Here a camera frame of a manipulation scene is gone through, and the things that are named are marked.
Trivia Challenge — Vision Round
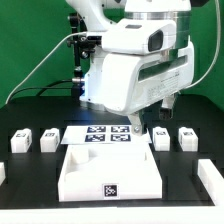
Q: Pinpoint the white obstacle wall front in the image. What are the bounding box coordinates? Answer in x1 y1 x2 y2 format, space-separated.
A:
0 206 224 224

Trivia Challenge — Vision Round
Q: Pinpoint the white sheet with markers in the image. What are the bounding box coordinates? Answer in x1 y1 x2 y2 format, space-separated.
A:
61 125 152 145

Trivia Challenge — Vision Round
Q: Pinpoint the white cable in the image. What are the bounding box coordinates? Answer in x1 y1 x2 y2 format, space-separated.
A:
5 31 88 105

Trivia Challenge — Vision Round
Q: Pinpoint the white obstacle wall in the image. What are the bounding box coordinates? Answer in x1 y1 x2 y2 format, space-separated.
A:
197 159 224 206
0 206 224 224

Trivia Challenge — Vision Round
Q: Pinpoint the white obstacle block left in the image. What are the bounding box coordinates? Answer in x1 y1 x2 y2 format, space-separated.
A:
0 162 6 186

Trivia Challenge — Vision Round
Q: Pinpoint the black camera stand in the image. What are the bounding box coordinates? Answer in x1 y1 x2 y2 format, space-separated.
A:
67 13 101 102

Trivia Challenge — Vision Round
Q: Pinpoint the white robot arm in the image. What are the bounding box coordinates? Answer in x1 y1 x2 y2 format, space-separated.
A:
66 0 194 135

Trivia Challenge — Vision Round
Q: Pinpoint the white square tabletop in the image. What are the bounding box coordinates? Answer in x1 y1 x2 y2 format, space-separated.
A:
58 143 162 202

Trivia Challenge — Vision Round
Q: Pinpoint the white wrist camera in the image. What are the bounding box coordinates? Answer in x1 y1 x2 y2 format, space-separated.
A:
101 19 177 55

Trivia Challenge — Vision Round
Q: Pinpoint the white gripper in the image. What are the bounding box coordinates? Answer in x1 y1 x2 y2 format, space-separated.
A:
102 43 194 136

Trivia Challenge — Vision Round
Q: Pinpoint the white obstacle wall right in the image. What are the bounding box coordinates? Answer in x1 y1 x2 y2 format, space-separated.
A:
197 159 224 206

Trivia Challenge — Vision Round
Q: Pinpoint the black cable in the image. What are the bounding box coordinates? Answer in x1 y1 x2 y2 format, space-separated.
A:
5 79 74 104

